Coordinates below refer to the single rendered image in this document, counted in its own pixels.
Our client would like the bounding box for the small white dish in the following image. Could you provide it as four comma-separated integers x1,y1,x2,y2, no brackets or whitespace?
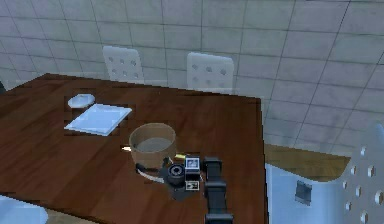
67,93,96,109

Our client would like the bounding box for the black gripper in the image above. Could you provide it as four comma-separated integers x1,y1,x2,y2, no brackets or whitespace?
135,153,201,202

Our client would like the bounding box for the brown wooden bowl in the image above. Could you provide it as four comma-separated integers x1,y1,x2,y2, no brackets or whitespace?
128,122,178,173

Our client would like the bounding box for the white flat rectangular tray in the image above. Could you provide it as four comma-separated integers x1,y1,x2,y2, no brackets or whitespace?
63,103,133,137

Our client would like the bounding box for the white chair with holes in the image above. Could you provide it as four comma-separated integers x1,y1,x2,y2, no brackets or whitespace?
265,122,384,224
0,194,50,224
186,51,235,95
102,45,146,85

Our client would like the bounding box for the brown wooden table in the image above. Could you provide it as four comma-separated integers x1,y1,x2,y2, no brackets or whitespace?
0,72,270,224

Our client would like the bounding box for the dark grey flat object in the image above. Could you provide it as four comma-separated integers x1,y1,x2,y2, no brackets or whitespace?
294,180,314,206

